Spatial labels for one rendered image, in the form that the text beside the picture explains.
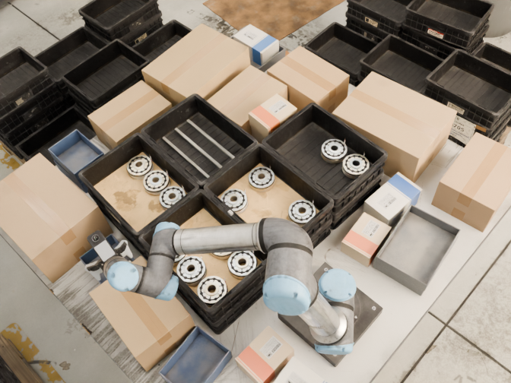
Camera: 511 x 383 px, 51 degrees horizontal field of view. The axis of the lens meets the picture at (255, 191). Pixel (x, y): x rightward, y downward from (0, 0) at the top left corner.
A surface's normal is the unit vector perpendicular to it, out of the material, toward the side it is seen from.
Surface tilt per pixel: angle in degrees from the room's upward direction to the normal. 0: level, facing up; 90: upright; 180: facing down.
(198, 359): 0
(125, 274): 44
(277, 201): 0
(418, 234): 0
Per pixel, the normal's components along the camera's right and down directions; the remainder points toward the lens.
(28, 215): -0.07, -0.56
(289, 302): -0.16, 0.78
